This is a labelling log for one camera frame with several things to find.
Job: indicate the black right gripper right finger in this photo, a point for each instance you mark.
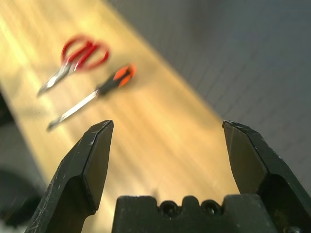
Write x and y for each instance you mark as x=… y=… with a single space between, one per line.
x=267 y=165

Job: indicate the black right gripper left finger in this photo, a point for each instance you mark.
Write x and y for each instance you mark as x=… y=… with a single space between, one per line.
x=73 y=170

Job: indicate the orange black screwdriver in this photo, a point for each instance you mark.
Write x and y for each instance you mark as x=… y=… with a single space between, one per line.
x=111 y=81

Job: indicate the grey perforated pegboard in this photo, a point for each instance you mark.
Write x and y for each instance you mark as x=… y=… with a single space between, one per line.
x=243 y=60

